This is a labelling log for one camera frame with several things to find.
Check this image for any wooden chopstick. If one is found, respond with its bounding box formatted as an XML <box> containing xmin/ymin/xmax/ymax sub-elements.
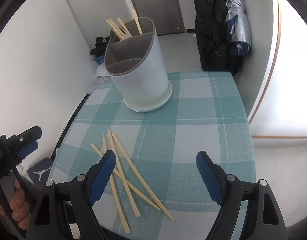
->
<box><xmin>90</xmin><ymin>143</ymin><xmax>162</xmax><ymax>211</ymax></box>
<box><xmin>109</xmin><ymin>175</ymin><xmax>131</xmax><ymax>233</ymax></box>
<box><xmin>112</xmin><ymin>27</ymin><xmax>126</xmax><ymax>41</ymax></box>
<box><xmin>106</xmin><ymin>19</ymin><xmax>126</xmax><ymax>41</ymax></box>
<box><xmin>117</xmin><ymin>18</ymin><xmax>132</xmax><ymax>37</ymax></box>
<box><xmin>107</xmin><ymin>127</ymin><xmax>141</xmax><ymax>217</ymax></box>
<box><xmin>131</xmin><ymin>8</ymin><xmax>143</xmax><ymax>35</ymax></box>
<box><xmin>111</xmin><ymin>132</ymin><xmax>174</xmax><ymax>221</ymax></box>

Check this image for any person's left hand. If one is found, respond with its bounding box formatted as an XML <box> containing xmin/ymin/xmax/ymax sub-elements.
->
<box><xmin>0</xmin><ymin>176</ymin><xmax>31</xmax><ymax>235</ymax></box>

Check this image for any dark blue shoe box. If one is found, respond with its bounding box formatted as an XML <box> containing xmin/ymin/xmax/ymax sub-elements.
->
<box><xmin>27</xmin><ymin>158</ymin><xmax>53</xmax><ymax>187</ymax></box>

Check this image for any teal checked tablecloth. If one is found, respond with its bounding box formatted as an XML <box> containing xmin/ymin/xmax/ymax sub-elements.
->
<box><xmin>49</xmin><ymin>72</ymin><xmax>256</xmax><ymax>239</ymax></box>

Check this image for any grey plastic parcel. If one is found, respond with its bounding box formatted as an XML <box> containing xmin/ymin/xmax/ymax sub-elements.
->
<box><xmin>85</xmin><ymin>76</ymin><xmax>111</xmax><ymax>94</ymax></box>

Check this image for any white plastic parcel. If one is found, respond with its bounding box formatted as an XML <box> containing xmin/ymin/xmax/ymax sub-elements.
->
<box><xmin>95</xmin><ymin>64</ymin><xmax>109</xmax><ymax>77</ymax></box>

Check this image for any blue cardboard box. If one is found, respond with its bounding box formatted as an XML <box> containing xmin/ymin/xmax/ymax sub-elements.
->
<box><xmin>92</xmin><ymin>55</ymin><xmax>105</xmax><ymax>65</ymax></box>

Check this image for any black clothes pile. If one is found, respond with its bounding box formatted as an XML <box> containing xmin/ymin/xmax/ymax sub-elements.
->
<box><xmin>90</xmin><ymin>36</ymin><xmax>110</xmax><ymax>57</ymax></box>

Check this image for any white utensil holder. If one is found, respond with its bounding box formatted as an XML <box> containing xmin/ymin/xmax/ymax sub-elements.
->
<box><xmin>104</xmin><ymin>17</ymin><xmax>172</xmax><ymax>112</ymax></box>

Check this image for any black backpack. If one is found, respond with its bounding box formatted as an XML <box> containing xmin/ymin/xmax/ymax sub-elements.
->
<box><xmin>195</xmin><ymin>0</ymin><xmax>242</xmax><ymax>75</ymax></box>

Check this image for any silver folded umbrella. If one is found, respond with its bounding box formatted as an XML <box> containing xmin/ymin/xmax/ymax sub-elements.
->
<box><xmin>225</xmin><ymin>0</ymin><xmax>252</xmax><ymax>56</ymax></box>

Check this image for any grey door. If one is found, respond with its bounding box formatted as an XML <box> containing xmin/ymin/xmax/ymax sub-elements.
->
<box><xmin>132</xmin><ymin>0</ymin><xmax>185</xmax><ymax>36</ymax></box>

